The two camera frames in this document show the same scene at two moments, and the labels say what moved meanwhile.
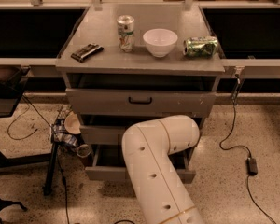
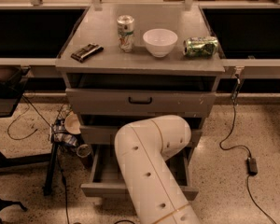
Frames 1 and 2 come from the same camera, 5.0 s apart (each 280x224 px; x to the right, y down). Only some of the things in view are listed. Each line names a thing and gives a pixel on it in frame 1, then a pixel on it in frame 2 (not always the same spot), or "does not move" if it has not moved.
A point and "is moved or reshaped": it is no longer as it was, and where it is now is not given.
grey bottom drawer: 110,164 is moved or reshaped
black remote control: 87,52 does not move
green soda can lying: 203,47 does not move
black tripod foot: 1,203 does not move
